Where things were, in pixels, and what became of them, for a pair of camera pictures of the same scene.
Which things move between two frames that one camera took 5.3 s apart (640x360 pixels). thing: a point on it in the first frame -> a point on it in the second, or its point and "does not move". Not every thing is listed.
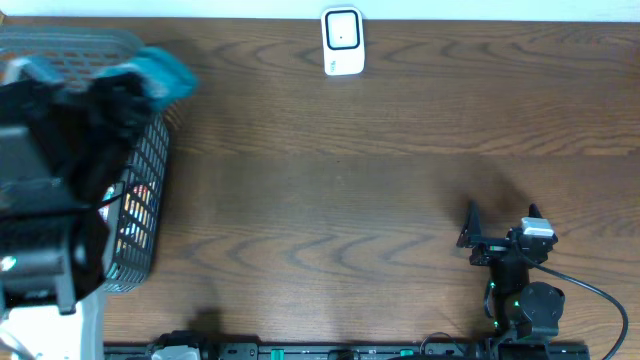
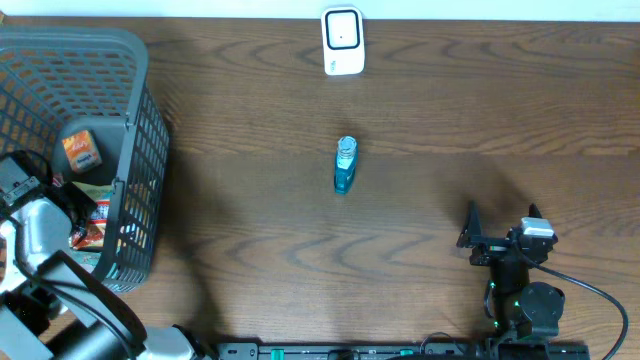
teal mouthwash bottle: (166, 76) -> (345, 164)
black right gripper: (471, 234) does not move
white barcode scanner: (343, 40) does not move
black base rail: (348, 351) does not move
